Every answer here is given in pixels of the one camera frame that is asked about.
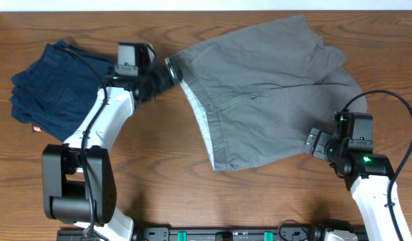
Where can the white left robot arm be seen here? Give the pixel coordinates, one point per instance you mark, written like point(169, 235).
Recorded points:
point(77, 176)

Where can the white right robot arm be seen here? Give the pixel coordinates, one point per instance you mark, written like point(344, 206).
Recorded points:
point(367, 177)

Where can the grey shorts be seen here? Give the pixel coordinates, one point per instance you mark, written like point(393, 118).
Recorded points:
point(257, 92)

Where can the folded navy blue garment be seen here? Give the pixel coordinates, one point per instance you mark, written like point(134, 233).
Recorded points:
point(57, 91)

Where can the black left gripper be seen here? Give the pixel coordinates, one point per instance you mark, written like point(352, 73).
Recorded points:
point(159, 73)

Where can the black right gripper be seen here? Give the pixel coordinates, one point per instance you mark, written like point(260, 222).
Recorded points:
point(319, 150)

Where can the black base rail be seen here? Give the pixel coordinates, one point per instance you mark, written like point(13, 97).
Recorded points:
point(287, 230)

